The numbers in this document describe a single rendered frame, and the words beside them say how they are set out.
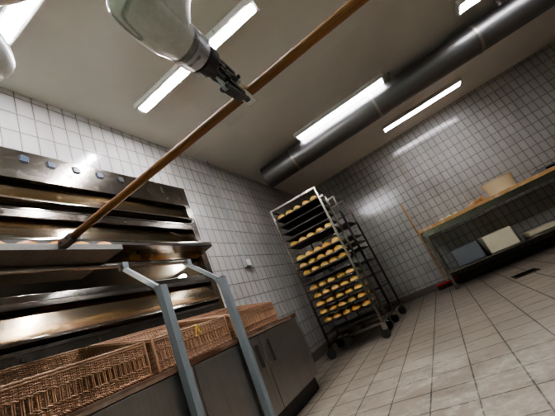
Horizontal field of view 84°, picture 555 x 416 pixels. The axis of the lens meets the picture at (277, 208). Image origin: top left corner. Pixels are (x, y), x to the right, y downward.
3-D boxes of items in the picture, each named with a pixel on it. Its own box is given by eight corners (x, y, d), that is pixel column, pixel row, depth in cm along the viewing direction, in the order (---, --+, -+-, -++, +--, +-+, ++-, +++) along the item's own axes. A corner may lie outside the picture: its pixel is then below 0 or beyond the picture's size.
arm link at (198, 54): (172, 69, 68) (191, 82, 74) (201, 41, 65) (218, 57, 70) (160, 41, 71) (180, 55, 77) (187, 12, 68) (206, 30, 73)
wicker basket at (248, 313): (184, 361, 209) (173, 322, 218) (234, 340, 258) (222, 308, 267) (238, 338, 191) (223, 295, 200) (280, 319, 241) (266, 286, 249)
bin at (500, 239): (491, 253, 412) (481, 238, 419) (486, 253, 456) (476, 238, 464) (520, 242, 400) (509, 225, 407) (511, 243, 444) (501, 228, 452)
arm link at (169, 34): (192, 63, 66) (206, 3, 66) (126, 14, 52) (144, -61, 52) (158, 64, 71) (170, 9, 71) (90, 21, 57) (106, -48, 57)
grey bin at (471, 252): (459, 267, 427) (450, 251, 435) (457, 265, 471) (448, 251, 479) (486, 256, 414) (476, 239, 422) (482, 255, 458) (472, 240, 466)
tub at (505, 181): (490, 197, 430) (481, 185, 437) (486, 201, 468) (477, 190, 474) (524, 182, 415) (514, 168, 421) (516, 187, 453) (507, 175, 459)
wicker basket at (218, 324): (96, 402, 155) (85, 346, 163) (179, 364, 204) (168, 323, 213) (159, 373, 137) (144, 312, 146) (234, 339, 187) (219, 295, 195)
